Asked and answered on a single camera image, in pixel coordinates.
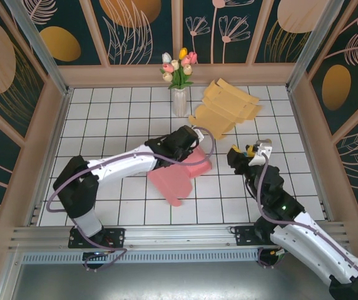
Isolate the artificial tulip bouquet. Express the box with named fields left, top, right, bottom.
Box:
left=159, top=47, right=198, bottom=91

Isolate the pink paper box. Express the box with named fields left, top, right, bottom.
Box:
left=147, top=146, right=213, bottom=208

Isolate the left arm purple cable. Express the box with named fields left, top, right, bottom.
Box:
left=46, top=124, right=217, bottom=273

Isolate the white ribbed vase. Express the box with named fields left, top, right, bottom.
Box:
left=172, top=88, right=188, bottom=119

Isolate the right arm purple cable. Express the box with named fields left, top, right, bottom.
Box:
left=243, top=149, right=358, bottom=300

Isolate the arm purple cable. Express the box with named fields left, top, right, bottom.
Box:
left=46, top=124, right=217, bottom=273
left=243, top=149, right=358, bottom=300

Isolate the aluminium table side rail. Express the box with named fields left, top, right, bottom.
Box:
left=287, top=87, right=335, bottom=223
left=25, top=87, right=73, bottom=226

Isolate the aluminium frame post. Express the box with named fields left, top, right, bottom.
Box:
left=3, top=0, right=73, bottom=96
left=286, top=0, right=345, bottom=93

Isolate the grey metal sheet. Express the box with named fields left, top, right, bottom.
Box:
left=0, top=246, right=358, bottom=300

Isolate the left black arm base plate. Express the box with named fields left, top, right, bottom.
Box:
left=68, top=227, right=126, bottom=249

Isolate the grey slotted cable duct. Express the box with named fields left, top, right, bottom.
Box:
left=21, top=248, right=280, bottom=265

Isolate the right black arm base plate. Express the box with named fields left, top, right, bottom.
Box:
left=230, top=225, right=292, bottom=248

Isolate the yellow paper box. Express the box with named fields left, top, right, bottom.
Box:
left=187, top=78, right=263, bottom=141

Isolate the coloured wire bundle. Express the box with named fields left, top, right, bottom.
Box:
left=269, top=245, right=288, bottom=260

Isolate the aluminium mounting rail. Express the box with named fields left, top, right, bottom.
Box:
left=8, top=221, right=350, bottom=251

